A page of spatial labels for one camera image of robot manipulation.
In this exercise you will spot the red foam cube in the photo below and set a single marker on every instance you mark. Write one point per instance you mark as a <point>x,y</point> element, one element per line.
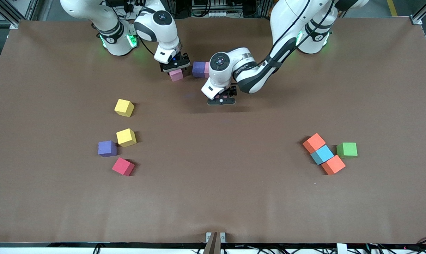
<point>123,166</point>

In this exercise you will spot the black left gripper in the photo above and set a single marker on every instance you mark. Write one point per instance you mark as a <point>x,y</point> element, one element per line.
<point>230,92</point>

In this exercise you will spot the pink foam cube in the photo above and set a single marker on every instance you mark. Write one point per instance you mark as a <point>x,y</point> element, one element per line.
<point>176,75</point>
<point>207,70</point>
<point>220,96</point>

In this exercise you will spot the yellow floor tape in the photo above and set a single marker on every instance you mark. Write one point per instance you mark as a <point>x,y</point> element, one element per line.
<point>393,7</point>

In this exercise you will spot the yellow foam cube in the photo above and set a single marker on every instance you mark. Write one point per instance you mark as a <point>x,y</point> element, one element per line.
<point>126,137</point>
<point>124,107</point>

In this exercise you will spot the blue foam cube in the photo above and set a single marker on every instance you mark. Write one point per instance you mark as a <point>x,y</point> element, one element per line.
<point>322,154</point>

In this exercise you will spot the small metal bracket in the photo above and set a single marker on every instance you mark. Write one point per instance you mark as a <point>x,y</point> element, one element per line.
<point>222,237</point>

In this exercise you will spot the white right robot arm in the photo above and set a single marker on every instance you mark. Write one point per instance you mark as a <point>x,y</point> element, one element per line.
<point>163,35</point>

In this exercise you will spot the white bracket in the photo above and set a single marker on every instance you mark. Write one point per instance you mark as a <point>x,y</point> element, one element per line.
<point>341,248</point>

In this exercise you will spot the brown post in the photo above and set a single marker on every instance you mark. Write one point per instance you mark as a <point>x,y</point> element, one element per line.
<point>211,245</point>

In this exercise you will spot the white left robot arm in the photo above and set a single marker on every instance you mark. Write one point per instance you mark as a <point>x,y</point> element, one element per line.
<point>216,82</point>

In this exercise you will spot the brown table mat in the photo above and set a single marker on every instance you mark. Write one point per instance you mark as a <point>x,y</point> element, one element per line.
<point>213,197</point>

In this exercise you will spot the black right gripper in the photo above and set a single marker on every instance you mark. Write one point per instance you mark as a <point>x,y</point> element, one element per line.
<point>180,58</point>

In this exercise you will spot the green foam cube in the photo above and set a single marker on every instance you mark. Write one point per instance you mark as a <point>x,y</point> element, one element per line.
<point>347,149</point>

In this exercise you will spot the orange foam cube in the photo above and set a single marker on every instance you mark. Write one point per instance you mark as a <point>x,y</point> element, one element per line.
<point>314,142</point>
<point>333,164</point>

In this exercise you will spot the purple foam cube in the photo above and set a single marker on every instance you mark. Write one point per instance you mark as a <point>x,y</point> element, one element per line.
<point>107,148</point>
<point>198,69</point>

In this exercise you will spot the white power strip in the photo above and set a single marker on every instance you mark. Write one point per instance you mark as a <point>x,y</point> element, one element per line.
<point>128,7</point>

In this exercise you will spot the aluminium frame profile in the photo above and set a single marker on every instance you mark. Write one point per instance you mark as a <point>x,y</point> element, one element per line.
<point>12,19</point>
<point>419,16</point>

